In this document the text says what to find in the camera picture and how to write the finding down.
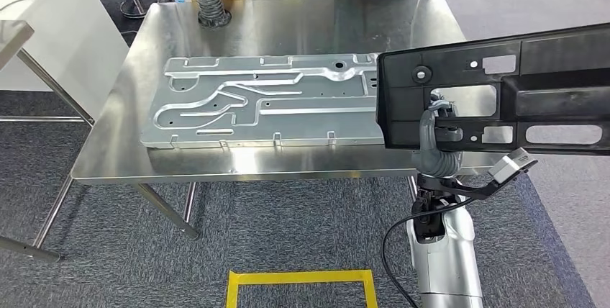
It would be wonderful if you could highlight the stamped sheet metal panel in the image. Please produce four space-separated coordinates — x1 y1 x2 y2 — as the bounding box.
140 53 388 150

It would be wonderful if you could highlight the black plastic panel part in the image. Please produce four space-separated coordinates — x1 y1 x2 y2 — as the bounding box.
375 22 610 157

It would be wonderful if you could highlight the stainless steel workbench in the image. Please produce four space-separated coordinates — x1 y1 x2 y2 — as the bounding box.
33 0 526 250

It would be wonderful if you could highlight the white cabinet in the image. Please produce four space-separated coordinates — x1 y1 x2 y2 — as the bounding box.
0 0 130 122

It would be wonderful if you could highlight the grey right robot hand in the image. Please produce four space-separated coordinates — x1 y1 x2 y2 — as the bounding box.
410 94 464 176

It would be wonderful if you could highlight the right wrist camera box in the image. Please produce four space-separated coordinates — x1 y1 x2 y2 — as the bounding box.
487 147 539 186

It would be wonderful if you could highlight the black camera cable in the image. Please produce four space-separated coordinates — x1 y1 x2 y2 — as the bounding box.
381 198 473 308

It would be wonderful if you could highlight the stainless steel side table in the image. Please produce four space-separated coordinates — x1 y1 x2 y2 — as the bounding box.
0 19 96 264

